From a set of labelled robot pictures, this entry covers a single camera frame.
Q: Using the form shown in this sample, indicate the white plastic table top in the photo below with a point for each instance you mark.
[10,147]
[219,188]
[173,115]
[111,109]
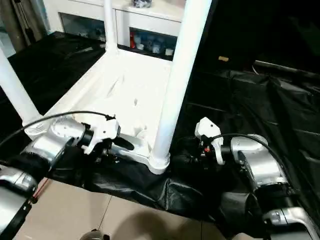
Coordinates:
[120,87]

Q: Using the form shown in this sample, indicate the white plastic table leg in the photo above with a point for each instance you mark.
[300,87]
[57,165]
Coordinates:
[182,75]
[111,25]
[17,87]

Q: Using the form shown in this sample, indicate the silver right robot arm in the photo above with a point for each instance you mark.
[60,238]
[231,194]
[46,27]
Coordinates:
[260,160]

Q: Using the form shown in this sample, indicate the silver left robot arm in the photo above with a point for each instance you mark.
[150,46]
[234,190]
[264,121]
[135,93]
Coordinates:
[55,140]

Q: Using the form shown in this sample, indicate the black plastic mat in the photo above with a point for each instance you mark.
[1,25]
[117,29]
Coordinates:
[250,112]

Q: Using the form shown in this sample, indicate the grey rounded robot part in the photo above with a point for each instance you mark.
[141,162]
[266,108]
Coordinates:
[96,235]

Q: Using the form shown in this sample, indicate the small yellow label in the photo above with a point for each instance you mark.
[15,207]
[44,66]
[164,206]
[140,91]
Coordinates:
[223,58]

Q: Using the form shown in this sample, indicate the white jar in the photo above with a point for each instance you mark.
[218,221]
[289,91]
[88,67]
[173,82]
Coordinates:
[140,46]
[156,49]
[168,52]

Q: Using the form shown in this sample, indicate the red container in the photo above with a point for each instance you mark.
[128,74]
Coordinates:
[133,42]

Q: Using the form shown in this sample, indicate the dark metal bar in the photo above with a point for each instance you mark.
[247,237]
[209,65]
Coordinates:
[287,67]

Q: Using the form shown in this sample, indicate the white sideboard cabinet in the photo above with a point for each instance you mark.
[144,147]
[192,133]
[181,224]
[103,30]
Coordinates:
[145,17]

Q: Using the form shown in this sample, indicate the black backdrop cloth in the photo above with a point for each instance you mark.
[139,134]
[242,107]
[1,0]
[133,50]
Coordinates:
[262,27]

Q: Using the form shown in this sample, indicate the clear bag of dark parts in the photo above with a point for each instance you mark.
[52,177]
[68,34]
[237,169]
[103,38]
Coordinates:
[142,3]

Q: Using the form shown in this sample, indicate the grey tripod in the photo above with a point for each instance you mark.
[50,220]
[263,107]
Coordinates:
[27,22]

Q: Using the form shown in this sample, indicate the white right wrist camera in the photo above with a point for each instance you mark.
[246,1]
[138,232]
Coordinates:
[208,127]

